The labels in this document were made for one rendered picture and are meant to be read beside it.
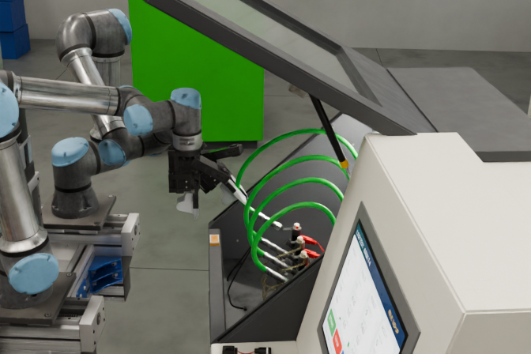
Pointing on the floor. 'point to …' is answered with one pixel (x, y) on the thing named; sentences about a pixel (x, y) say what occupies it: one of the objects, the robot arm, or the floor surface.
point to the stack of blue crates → (13, 14)
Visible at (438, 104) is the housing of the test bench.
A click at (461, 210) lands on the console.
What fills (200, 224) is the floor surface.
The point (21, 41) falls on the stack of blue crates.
